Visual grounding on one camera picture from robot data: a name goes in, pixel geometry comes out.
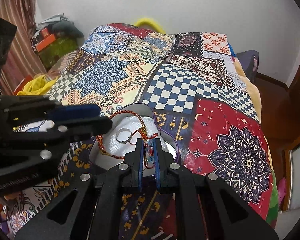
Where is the dark purple pillow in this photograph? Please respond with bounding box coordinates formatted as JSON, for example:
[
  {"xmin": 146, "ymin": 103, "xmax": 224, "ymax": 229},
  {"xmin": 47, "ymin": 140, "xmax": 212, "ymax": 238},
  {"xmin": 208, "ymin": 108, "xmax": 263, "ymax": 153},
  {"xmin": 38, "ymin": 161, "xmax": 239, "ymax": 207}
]
[{"xmin": 236, "ymin": 50, "xmax": 259, "ymax": 83}]

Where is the striped curtain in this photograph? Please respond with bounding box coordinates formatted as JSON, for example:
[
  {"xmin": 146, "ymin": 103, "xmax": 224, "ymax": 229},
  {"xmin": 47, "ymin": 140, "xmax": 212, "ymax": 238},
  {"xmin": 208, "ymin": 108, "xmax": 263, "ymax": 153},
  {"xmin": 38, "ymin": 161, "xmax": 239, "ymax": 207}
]
[{"xmin": 0, "ymin": 0, "xmax": 46, "ymax": 95}]

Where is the brown wooden door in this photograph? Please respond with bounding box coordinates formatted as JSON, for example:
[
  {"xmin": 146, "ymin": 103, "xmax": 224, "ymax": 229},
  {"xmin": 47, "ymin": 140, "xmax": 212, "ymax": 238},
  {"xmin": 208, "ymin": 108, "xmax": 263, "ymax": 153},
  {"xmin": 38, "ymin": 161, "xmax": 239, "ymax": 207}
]
[{"xmin": 255, "ymin": 24, "xmax": 300, "ymax": 213}]

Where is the green cluttered bag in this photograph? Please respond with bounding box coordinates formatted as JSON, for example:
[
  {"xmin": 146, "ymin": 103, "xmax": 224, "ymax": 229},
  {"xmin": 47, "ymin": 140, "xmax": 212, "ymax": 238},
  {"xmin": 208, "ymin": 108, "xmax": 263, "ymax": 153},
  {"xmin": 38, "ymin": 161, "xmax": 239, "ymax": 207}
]
[{"xmin": 31, "ymin": 14, "xmax": 84, "ymax": 70}]

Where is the silver ring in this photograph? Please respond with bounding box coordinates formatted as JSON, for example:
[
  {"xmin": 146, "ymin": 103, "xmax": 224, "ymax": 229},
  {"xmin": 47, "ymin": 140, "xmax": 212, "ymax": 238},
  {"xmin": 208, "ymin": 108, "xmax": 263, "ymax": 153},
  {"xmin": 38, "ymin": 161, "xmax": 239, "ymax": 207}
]
[{"xmin": 115, "ymin": 127, "xmax": 134, "ymax": 144}]

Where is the orange box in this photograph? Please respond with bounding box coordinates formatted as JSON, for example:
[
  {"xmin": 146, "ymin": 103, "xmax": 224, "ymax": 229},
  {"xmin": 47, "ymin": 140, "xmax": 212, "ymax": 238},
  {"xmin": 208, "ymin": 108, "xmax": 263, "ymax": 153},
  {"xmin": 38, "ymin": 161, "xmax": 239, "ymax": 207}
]
[{"xmin": 35, "ymin": 34, "xmax": 56, "ymax": 52}]

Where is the red gold braided bracelet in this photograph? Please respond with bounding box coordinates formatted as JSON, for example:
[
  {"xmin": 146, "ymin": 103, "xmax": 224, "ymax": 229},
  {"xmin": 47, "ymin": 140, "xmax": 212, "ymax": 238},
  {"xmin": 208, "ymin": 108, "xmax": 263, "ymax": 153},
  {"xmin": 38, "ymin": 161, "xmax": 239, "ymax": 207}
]
[{"xmin": 96, "ymin": 109, "xmax": 151, "ymax": 160}]

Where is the yellow plush pillow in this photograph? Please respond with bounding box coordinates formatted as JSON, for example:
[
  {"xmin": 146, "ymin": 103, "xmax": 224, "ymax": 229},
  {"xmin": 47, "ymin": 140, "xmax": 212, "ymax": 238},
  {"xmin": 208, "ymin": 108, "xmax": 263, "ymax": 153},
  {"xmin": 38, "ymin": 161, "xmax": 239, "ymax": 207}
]
[{"xmin": 134, "ymin": 17, "xmax": 166, "ymax": 34}]

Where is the colourful patchwork bedspread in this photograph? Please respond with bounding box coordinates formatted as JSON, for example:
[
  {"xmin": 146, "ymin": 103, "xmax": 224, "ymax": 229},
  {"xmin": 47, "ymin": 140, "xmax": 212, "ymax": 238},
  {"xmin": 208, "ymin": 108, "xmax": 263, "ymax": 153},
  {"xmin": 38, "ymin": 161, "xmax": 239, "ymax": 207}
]
[{"xmin": 46, "ymin": 23, "xmax": 279, "ymax": 226}]

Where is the yellow cloth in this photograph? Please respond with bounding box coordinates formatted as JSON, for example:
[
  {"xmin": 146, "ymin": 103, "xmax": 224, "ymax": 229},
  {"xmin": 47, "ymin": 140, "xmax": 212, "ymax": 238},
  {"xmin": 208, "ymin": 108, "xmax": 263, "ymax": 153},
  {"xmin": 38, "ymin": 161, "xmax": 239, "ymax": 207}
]
[{"xmin": 15, "ymin": 74, "xmax": 58, "ymax": 96}]

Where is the purple heart-shaped tin box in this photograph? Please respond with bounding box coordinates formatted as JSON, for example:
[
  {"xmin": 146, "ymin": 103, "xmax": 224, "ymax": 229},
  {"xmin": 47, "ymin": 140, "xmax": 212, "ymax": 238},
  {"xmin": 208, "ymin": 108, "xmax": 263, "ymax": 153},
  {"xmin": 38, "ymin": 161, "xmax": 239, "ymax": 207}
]
[{"xmin": 89, "ymin": 103, "xmax": 180, "ymax": 170}]

